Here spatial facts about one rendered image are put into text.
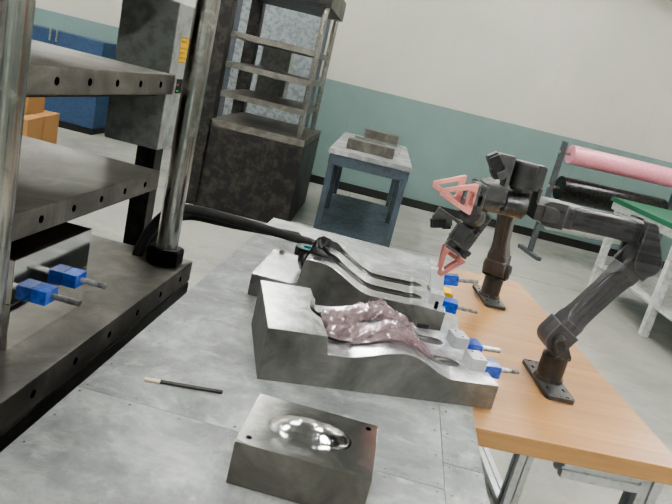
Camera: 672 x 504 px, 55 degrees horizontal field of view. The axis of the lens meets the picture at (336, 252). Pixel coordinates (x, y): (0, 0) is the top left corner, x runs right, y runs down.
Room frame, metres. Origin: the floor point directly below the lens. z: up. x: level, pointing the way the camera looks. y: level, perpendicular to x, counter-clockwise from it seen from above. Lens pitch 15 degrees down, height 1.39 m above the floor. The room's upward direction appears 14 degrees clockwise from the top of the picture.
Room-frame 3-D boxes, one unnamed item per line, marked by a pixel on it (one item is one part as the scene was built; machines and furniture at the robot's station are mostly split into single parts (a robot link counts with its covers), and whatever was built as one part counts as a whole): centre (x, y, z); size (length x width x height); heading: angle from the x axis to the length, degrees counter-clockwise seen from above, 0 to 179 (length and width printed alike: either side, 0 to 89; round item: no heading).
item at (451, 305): (1.59, -0.33, 0.89); 0.13 x 0.05 x 0.05; 86
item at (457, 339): (1.43, -0.37, 0.86); 0.13 x 0.05 x 0.05; 104
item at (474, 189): (1.40, -0.23, 1.20); 0.09 x 0.07 x 0.07; 94
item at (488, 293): (2.06, -0.53, 0.84); 0.20 x 0.07 x 0.08; 4
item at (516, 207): (1.44, -0.36, 1.21); 0.07 x 0.06 x 0.07; 94
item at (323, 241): (1.65, -0.08, 0.92); 0.35 x 0.16 x 0.09; 86
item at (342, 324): (1.31, -0.12, 0.90); 0.26 x 0.18 x 0.08; 104
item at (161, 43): (1.92, 0.62, 0.74); 0.30 x 0.22 x 1.47; 176
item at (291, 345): (1.30, -0.12, 0.86); 0.50 x 0.26 x 0.11; 104
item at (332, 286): (1.67, -0.06, 0.87); 0.50 x 0.26 x 0.14; 86
